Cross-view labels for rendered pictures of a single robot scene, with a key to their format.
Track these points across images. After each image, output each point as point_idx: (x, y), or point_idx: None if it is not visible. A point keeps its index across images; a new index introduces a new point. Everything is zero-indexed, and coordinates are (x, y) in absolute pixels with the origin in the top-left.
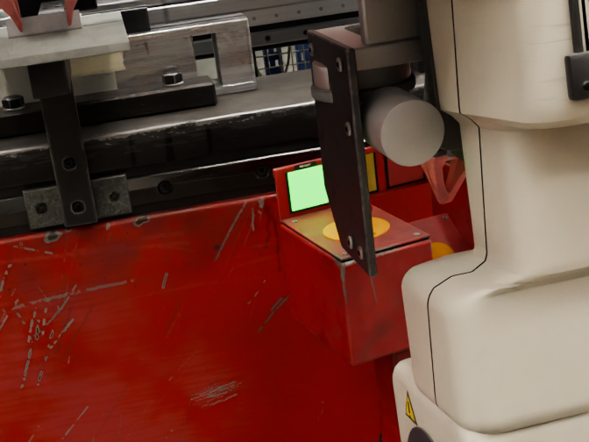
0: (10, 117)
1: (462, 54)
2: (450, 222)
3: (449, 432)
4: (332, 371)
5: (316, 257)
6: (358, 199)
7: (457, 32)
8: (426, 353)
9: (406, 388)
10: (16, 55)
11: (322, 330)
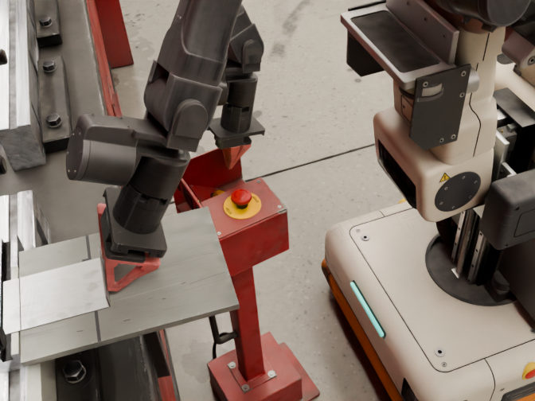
0: (97, 372)
1: (492, 40)
2: (194, 185)
3: (482, 157)
4: None
5: (260, 226)
6: (457, 118)
7: (490, 34)
8: (471, 145)
9: (443, 173)
10: (216, 270)
11: (259, 258)
